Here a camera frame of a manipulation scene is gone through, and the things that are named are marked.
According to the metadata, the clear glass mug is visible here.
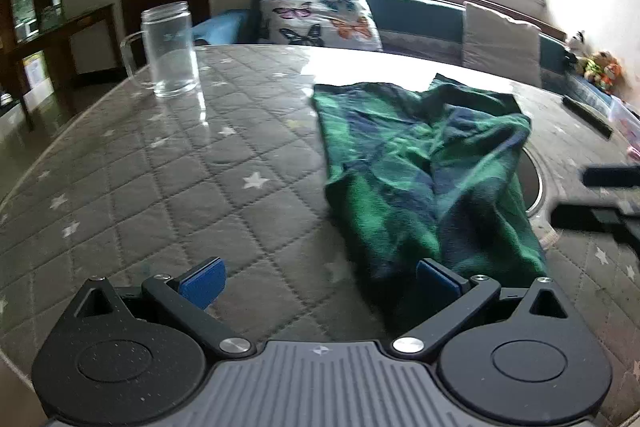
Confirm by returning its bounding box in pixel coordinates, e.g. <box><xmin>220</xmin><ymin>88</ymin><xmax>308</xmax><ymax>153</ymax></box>
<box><xmin>119</xmin><ymin>2</ymin><xmax>200</xmax><ymax>98</ymax></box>

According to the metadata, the blue sofa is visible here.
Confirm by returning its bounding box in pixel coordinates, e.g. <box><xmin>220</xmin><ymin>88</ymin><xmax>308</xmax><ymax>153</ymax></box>
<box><xmin>192</xmin><ymin>0</ymin><xmax>616</xmax><ymax>118</ymax></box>

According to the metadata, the black and white plush toy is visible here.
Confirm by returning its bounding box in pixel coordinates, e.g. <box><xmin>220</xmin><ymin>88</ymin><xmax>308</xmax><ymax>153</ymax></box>
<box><xmin>567</xmin><ymin>32</ymin><xmax>590</xmax><ymax>58</ymax></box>

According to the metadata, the dark wooden sideboard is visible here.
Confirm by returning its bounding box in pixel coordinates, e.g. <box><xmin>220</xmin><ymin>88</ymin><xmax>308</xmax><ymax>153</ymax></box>
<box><xmin>62</xmin><ymin>4</ymin><xmax>122</xmax><ymax>84</ymax></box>

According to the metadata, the black remote control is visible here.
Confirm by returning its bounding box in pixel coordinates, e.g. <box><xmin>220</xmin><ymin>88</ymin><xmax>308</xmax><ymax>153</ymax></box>
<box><xmin>562</xmin><ymin>94</ymin><xmax>615</xmax><ymax>140</ymax></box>

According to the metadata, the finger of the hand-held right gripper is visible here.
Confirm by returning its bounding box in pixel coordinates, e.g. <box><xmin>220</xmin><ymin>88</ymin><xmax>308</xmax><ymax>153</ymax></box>
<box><xmin>550</xmin><ymin>203</ymin><xmax>640</xmax><ymax>253</ymax></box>
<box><xmin>582</xmin><ymin>163</ymin><xmax>640</xmax><ymax>188</ymax></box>

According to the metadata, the white butterfly print pillow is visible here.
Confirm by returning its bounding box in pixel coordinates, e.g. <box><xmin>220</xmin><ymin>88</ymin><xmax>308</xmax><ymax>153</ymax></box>
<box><xmin>259</xmin><ymin>0</ymin><xmax>383</xmax><ymax>52</ymax></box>

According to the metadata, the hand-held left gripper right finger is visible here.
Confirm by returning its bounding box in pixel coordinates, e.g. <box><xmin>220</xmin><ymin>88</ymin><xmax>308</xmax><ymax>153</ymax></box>
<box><xmin>392</xmin><ymin>258</ymin><xmax>581</xmax><ymax>358</ymax></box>

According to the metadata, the orange green plush toy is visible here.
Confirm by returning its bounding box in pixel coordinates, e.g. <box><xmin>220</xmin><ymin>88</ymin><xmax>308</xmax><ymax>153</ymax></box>
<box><xmin>580</xmin><ymin>52</ymin><xmax>623</xmax><ymax>95</ymax></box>

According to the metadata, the clear plastic storage box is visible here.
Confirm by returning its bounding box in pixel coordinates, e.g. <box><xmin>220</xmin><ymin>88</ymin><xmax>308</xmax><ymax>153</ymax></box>
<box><xmin>575</xmin><ymin>74</ymin><xmax>640</xmax><ymax>142</ymax></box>

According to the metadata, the beige cushion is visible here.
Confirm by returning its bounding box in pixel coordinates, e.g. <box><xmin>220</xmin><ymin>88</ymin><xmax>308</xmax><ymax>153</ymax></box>
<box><xmin>462</xmin><ymin>1</ymin><xmax>543</xmax><ymax>88</ymax></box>

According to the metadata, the green blue plaid shirt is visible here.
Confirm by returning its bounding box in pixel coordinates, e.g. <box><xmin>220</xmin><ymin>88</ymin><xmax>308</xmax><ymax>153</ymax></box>
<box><xmin>312</xmin><ymin>74</ymin><xmax>551</xmax><ymax>333</ymax></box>

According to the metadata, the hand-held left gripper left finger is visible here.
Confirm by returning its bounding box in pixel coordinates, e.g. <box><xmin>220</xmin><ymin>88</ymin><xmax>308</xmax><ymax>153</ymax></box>
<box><xmin>62</xmin><ymin>256</ymin><xmax>253</xmax><ymax>358</ymax></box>

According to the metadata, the round black built-in hob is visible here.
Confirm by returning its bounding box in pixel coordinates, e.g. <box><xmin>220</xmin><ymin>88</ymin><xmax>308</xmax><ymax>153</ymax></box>
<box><xmin>520</xmin><ymin>147</ymin><xmax>544</xmax><ymax>215</ymax></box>

